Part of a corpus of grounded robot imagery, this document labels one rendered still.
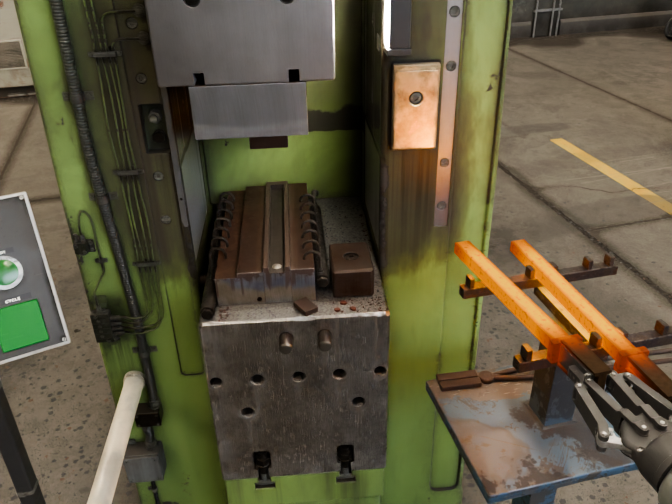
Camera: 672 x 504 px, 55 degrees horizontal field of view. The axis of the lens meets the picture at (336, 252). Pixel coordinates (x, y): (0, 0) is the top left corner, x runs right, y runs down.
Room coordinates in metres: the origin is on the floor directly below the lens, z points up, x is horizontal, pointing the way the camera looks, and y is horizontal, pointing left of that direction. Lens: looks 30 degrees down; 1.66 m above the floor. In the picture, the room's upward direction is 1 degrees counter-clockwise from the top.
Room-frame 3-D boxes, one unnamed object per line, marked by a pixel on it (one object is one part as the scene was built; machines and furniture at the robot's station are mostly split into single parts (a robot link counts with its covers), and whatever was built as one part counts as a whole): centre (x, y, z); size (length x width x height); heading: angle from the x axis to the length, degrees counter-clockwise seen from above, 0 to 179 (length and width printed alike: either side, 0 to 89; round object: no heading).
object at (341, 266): (1.16, -0.03, 0.95); 0.12 x 0.08 x 0.06; 4
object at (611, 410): (0.60, -0.34, 1.07); 0.11 x 0.01 x 0.04; 19
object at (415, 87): (1.24, -0.16, 1.27); 0.09 x 0.02 x 0.17; 94
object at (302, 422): (1.31, 0.10, 0.69); 0.56 x 0.38 x 0.45; 4
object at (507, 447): (0.91, -0.41, 0.75); 0.40 x 0.30 x 0.02; 103
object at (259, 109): (1.29, 0.16, 1.32); 0.42 x 0.20 x 0.10; 4
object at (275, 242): (1.30, 0.13, 0.99); 0.42 x 0.05 x 0.01; 4
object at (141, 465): (1.18, 0.51, 0.36); 0.09 x 0.07 x 0.12; 94
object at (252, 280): (1.29, 0.16, 0.96); 0.42 x 0.20 x 0.09; 4
